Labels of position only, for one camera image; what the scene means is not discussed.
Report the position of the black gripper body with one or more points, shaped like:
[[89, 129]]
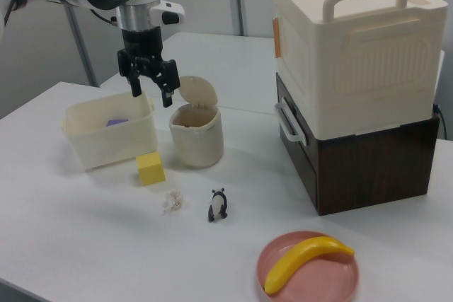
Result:
[[141, 44]]

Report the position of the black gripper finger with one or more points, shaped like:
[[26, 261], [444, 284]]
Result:
[[133, 79], [168, 79]]

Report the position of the white paper ball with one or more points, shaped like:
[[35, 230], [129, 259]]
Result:
[[173, 202]]

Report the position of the cream trash can with lid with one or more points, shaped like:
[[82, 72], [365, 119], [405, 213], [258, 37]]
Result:
[[196, 143]]

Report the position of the purple cube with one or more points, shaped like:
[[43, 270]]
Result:
[[117, 122]]

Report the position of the white plastic storage bin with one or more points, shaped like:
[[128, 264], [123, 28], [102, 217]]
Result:
[[109, 146]]

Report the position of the yellow cube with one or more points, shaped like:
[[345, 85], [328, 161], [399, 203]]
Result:
[[152, 171]]

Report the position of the panda figurine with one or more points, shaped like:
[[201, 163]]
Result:
[[216, 206]]

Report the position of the yellow toy banana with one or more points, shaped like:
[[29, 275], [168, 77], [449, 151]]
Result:
[[304, 256]]

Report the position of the dark wooden drawer cabinet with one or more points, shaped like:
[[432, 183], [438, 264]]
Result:
[[371, 171]]

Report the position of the pink plate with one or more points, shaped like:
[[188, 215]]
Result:
[[318, 280]]

